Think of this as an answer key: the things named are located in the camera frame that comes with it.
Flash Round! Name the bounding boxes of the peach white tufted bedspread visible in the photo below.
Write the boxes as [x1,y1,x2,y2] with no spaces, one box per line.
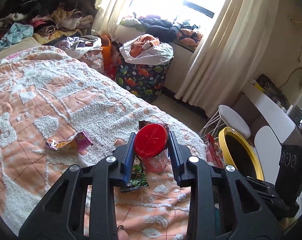
[0,46,205,235]

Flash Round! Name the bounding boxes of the dark bag on desk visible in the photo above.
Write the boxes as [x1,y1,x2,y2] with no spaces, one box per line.
[248,74,290,110]

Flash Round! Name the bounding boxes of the floral pink pillow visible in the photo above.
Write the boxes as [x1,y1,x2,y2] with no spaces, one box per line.
[78,50,104,73]

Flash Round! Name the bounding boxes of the green cartoon snack wrapper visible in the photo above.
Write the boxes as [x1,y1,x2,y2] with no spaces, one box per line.
[120,155,149,193]

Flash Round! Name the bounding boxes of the cream curtain left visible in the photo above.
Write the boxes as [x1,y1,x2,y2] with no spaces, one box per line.
[92,0,132,41]

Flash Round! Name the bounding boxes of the light blue crumpled garment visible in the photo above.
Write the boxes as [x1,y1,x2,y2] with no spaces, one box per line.
[0,23,34,51]

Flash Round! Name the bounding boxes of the pile of clothes on bed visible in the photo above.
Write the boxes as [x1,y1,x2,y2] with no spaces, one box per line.
[0,0,97,45]

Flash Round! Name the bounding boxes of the purple snack wrapper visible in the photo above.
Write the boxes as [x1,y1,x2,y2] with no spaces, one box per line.
[45,132,93,153]

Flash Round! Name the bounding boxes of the white wire leg stool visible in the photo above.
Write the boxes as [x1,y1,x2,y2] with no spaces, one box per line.
[198,105,251,139]

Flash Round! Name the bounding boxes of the white chair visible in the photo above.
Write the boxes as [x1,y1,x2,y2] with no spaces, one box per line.
[254,126,281,185]

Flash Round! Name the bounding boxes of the white vanity desk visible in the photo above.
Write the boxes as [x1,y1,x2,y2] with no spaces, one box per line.
[232,82,302,145]

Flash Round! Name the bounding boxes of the red snack packet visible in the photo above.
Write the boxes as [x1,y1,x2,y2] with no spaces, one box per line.
[205,134,225,168]

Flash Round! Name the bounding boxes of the cream curtain right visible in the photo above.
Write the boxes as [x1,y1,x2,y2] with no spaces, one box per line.
[175,0,279,116]

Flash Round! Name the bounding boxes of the cream curtain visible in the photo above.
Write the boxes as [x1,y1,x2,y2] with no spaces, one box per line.
[175,0,279,116]
[92,0,132,41]

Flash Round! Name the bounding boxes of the orange bag by bed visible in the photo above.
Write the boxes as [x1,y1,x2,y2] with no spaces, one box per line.
[100,35,112,72]

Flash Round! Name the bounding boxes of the clothes on window sill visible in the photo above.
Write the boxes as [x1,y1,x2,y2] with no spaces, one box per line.
[120,15,203,50]

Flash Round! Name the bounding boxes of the yellow rimmed trash bin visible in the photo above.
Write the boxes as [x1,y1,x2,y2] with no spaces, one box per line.
[218,127,265,180]

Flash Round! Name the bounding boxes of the white plastic bag with clothes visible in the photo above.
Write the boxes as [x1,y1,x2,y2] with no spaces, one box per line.
[120,34,173,66]

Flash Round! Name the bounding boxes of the dinosaur print laundry basket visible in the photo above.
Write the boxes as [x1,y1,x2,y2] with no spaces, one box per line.
[115,56,172,102]

